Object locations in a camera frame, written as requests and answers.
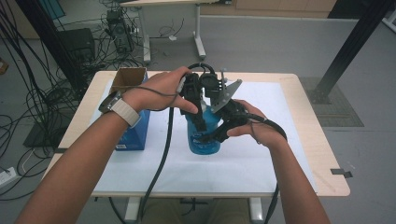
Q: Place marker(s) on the person's right hand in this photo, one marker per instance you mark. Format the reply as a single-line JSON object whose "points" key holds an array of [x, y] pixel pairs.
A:
{"points": [[264, 133]]}

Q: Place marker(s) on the small brown object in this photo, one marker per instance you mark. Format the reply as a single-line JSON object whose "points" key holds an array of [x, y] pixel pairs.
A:
{"points": [[3, 66]]}

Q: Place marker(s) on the black tape strip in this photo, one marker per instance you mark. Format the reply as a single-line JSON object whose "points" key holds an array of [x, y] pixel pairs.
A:
{"points": [[341, 173], [60, 150]]}

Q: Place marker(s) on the white standing desk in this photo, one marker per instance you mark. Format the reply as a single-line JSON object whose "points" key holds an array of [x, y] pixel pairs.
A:
{"points": [[196, 25]]}

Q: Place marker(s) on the white table leg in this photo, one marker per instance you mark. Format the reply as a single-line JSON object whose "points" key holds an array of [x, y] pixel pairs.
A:
{"points": [[257, 210], [132, 210]]}

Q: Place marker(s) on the person's left hand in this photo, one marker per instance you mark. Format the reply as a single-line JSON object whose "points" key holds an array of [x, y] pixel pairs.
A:
{"points": [[155, 93]]}

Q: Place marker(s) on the wristwatch with white band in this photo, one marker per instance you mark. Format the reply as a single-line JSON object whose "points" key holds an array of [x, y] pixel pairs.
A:
{"points": [[126, 112]]}

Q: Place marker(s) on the white power strip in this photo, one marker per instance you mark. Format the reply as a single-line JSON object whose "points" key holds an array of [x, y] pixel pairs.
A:
{"points": [[7, 177]]}

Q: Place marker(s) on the white paper sheet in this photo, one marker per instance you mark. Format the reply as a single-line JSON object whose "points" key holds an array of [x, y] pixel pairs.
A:
{"points": [[218, 171]]}

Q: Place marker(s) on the black equipment box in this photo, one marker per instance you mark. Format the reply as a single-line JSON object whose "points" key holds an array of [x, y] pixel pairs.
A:
{"points": [[77, 43]]}

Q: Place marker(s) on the teal panel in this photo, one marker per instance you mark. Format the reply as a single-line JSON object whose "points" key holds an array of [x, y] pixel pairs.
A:
{"points": [[53, 7]]}

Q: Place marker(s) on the black metal post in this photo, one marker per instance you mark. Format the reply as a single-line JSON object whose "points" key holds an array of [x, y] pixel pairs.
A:
{"points": [[358, 40]]}

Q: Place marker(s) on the blue bottle with white cap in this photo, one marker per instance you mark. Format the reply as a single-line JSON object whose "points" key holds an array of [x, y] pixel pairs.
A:
{"points": [[202, 147]]}

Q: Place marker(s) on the black metal stand with base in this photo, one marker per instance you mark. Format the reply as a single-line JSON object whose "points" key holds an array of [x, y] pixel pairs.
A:
{"points": [[46, 40]]}

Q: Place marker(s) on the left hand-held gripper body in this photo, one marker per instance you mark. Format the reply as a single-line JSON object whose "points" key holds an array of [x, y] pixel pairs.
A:
{"points": [[194, 90]]}

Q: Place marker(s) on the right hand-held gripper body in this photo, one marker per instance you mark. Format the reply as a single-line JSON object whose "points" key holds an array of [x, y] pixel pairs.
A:
{"points": [[232, 109]]}

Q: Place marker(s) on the black computer tower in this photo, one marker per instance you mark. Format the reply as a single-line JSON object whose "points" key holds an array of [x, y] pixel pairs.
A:
{"points": [[120, 32]]}

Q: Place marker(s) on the grey floor mat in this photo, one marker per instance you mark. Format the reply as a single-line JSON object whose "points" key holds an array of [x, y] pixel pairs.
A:
{"points": [[339, 109]]}

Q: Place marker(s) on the blue cardboard box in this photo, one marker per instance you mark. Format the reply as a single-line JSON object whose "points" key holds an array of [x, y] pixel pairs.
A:
{"points": [[135, 137]]}

